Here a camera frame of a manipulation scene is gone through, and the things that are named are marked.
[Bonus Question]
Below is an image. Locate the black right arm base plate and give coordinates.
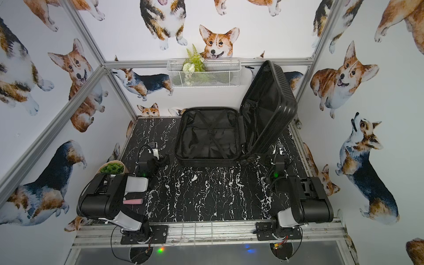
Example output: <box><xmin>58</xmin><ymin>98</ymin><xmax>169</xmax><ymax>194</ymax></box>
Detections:
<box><xmin>253</xmin><ymin>222</ymin><xmax>303</xmax><ymax>241</ymax></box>

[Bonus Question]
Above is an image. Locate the white wire mesh basket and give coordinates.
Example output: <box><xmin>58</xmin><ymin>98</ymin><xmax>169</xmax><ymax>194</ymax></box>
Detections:
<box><xmin>167</xmin><ymin>59</ymin><xmax>242</xmax><ymax>88</ymax></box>

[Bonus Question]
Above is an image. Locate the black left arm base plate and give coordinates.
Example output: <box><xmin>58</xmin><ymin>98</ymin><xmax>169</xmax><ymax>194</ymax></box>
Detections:
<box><xmin>120</xmin><ymin>225</ymin><xmax>169</xmax><ymax>245</ymax></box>

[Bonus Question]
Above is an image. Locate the aluminium front rail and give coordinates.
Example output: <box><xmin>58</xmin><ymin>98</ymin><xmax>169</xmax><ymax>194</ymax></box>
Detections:
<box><xmin>71</xmin><ymin>219</ymin><xmax>347</xmax><ymax>249</ymax></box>

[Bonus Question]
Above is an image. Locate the potted green succulent plant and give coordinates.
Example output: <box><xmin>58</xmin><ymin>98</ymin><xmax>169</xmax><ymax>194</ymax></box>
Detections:
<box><xmin>97</xmin><ymin>160</ymin><xmax>129</xmax><ymax>174</ymax></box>

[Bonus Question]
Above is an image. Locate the green fern with white flower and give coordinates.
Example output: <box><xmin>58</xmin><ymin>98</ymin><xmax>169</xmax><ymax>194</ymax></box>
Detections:
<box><xmin>182</xmin><ymin>45</ymin><xmax>206</xmax><ymax>86</ymax></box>

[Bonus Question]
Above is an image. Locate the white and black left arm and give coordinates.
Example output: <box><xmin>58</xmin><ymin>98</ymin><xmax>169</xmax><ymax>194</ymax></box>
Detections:
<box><xmin>77</xmin><ymin>142</ymin><xmax>170</xmax><ymax>245</ymax></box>

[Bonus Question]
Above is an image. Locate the black hard-shell suitcase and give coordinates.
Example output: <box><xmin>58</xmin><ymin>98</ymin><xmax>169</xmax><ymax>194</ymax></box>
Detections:
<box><xmin>174</xmin><ymin>61</ymin><xmax>298</xmax><ymax>167</ymax></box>

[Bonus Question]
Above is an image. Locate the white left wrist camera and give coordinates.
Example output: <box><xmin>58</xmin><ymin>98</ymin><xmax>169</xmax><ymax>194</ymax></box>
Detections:
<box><xmin>148</xmin><ymin>142</ymin><xmax>160</xmax><ymax>159</ymax></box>

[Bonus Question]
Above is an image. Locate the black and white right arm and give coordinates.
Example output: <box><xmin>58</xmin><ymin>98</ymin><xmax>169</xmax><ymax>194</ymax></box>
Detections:
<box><xmin>265</xmin><ymin>144</ymin><xmax>334</xmax><ymax>239</ymax></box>

